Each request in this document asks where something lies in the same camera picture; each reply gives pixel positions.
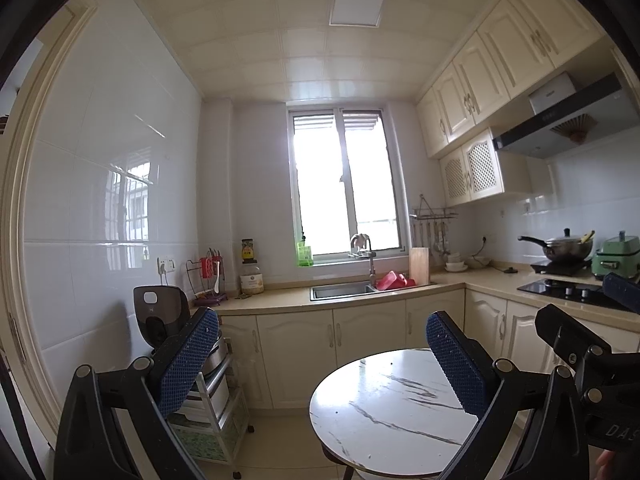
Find black induction cooker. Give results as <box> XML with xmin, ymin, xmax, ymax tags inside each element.
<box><xmin>530</xmin><ymin>257</ymin><xmax>593</xmax><ymax>275</ymax></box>

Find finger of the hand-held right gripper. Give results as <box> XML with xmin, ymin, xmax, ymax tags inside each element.
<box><xmin>534</xmin><ymin>304</ymin><xmax>640</xmax><ymax>411</ymax></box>
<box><xmin>602</xmin><ymin>271</ymin><xmax>640</xmax><ymax>311</ymax></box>

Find cream door frame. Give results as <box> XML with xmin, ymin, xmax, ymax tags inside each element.
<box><xmin>0</xmin><ymin>0</ymin><xmax>96</xmax><ymax>441</ymax></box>

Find beige kitchen countertop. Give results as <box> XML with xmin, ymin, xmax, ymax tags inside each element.
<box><xmin>200</xmin><ymin>267</ymin><xmax>640</xmax><ymax>331</ymax></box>

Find black rice cooker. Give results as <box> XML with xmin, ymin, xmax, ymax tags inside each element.
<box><xmin>132</xmin><ymin>285</ymin><xmax>233</xmax><ymax>396</ymax></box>

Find cream lower kitchen cabinets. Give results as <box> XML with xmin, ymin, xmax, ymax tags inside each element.
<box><xmin>217</xmin><ymin>287</ymin><xmax>640</xmax><ymax>411</ymax></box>

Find grey range hood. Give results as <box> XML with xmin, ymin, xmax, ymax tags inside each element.
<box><xmin>492</xmin><ymin>72</ymin><xmax>626</xmax><ymax>160</ymax></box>

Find large glass jar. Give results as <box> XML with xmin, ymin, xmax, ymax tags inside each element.
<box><xmin>239</xmin><ymin>260</ymin><xmax>266</xmax><ymax>296</ymax></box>

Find cream lattice door cabinet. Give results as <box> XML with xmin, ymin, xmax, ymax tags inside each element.
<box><xmin>439</xmin><ymin>127</ymin><xmax>533</xmax><ymax>207</ymax></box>

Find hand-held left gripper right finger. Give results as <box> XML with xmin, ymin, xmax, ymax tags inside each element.
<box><xmin>425</xmin><ymin>310</ymin><xmax>593</xmax><ymax>480</ymax></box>

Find wooden cutting board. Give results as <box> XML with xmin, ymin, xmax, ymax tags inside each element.
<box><xmin>409</xmin><ymin>246</ymin><xmax>432</xmax><ymax>285</ymax></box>

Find white framed window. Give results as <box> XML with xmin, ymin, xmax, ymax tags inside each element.
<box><xmin>286</xmin><ymin>105</ymin><xmax>407</xmax><ymax>266</ymax></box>

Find steel kitchen sink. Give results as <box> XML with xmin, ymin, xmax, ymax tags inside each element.
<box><xmin>309</xmin><ymin>281</ymin><xmax>381</xmax><ymax>302</ymax></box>

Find white rolling storage trolley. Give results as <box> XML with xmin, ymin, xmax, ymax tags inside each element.
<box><xmin>167</xmin><ymin>355</ymin><xmax>256</xmax><ymax>478</ymax></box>

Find red plastic basin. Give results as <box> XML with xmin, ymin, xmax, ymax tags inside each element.
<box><xmin>375</xmin><ymin>270</ymin><xmax>417</xmax><ymax>291</ymax></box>

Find person's right hand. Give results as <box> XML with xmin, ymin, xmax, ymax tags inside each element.
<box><xmin>595</xmin><ymin>450</ymin><xmax>618</xmax><ymax>480</ymax></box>

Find round white marble table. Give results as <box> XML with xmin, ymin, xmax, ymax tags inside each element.
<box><xmin>309</xmin><ymin>347</ymin><xmax>501</xmax><ymax>480</ymax></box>

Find black glass gas hob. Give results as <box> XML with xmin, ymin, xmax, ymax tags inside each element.
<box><xmin>517</xmin><ymin>277</ymin><xmax>621</xmax><ymax>306</ymax></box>

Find black wok with lid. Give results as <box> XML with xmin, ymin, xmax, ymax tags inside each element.
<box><xmin>517</xmin><ymin>228</ymin><xmax>596</xmax><ymax>262</ymax></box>

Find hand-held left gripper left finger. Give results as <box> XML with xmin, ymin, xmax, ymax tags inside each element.
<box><xmin>54</xmin><ymin>306</ymin><xmax>221</xmax><ymax>480</ymax></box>

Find wall rack with hanging utensils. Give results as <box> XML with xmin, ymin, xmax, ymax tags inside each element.
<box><xmin>409</xmin><ymin>194</ymin><xmax>458</xmax><ymax>261</ymax></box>

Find cream upper kitchen cabinets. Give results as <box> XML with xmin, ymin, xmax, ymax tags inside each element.
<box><xmin>415</xmin><ymin>0</ymin><xmax>608</xmax><ymax>158</ymax></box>

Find green electric pot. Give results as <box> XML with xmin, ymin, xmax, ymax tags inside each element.
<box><xmin>591</xmin><ymin>231</ymin><xmax>640</xmax><ymax>281</ymax></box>

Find cream kitchen cabinets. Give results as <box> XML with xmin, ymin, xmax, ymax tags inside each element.
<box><xmin>217</xmin><ymin>287</ymin><xmax>640</xmax><ymax>411</ymax></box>
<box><xmin>415</xmin><ymin>0</ymin><xmax>608</xmax><ymax>158</ymax></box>

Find knife rack with red tools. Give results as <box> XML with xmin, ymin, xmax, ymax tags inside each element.
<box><xmin>186</xmin><ymin>250</ymin><xmax>230</xmax><ymax>306</ymax></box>

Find chrome kitchen faucet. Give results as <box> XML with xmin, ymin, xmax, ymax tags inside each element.
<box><xmin>349</xmin><ymin>233</ymin><xmax>377</xmax><ymax>288</ymax></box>

